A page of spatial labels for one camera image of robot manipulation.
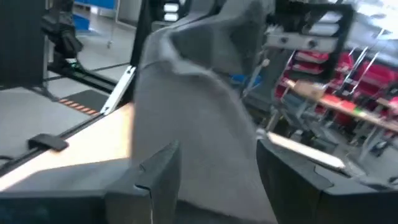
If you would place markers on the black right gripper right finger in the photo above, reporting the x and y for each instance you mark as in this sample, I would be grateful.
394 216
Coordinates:
289 186

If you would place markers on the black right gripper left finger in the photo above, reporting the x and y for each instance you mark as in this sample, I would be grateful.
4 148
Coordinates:
155 186

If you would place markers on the grey waffle-weave towel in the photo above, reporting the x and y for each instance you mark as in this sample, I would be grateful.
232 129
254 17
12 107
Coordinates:
192 124

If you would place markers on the black background robot arm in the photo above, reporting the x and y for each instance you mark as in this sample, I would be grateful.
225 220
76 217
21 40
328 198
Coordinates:
62 31

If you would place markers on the red bin storage rack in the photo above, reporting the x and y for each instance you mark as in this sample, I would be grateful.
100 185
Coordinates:
376 74

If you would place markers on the wooden workbench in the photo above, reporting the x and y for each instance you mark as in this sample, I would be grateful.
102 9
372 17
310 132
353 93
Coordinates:
357 113

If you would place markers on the black orange-striped floor mat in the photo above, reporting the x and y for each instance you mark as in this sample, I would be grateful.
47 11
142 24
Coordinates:
88 99

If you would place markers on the large black panel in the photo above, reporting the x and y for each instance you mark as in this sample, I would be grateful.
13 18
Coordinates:
21 40

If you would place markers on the silver frame bracket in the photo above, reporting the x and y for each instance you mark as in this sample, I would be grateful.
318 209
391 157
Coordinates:
119 90

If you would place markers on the black frame clamp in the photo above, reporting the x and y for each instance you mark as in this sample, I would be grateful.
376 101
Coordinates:
46 142

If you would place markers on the black aluminium table frame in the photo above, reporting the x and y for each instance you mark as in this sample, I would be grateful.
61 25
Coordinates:
140 37

